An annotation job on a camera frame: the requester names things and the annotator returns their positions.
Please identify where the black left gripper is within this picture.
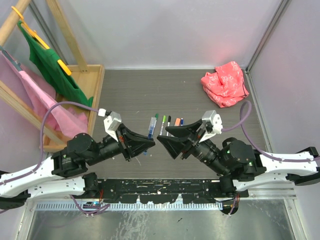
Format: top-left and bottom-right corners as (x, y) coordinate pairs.
(86, 123), (156, 166)

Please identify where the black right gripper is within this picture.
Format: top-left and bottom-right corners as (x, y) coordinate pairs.
(156, 118), (230, 177)

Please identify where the dark blue pen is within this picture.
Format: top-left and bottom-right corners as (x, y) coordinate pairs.
(143, 128), (154, 156)

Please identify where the orange highlighter cap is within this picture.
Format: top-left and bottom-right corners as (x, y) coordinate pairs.
(174, 118), (181, 127)

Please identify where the white pen with lime end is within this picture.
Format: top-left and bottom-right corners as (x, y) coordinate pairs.
(159, 121), (165, 136)

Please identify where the clear pen cap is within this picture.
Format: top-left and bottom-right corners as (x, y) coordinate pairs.
(148, 116), (156, 130)

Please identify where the white pen with black end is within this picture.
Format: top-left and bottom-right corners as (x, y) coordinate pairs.
(166, 121), (170, 137)

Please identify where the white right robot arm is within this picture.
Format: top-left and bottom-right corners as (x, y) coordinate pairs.
(157, 119), (320, 197)

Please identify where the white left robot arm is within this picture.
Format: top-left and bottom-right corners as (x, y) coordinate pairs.
(0, 124), (156, 211)

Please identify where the coral patterned cloth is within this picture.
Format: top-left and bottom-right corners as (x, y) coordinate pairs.
(200, 61), (249, 108)

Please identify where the wooden rack base tray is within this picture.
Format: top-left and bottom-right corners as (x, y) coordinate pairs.
(39, 64), (106, 153)

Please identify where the pink cloth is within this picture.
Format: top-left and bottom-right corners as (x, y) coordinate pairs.
(0, 53), (88, 138)

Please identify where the green cloth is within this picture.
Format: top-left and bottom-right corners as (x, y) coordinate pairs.
(17, 21), (94, 107)

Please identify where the blue-grey clothes hanger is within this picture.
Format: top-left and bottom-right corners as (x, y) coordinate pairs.
(0, 46), (22, 72)

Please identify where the yellow clothes hanger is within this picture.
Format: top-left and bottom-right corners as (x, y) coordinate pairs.
(11, 6), (72, 76)

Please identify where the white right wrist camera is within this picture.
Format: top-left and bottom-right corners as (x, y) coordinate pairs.
(199, 110), (223, 143)

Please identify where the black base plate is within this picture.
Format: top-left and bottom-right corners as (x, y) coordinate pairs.
(71, 177), (241, 205)

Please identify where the grey slotted cable duct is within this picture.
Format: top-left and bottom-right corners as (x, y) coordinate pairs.
(35, 201), (223, 211)

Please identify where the wooden rack frame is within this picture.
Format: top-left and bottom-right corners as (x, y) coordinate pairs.
(0, 7), (93, 138)

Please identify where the aluminium frame post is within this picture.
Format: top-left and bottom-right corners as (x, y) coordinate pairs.
(245, 0), (292, 74)

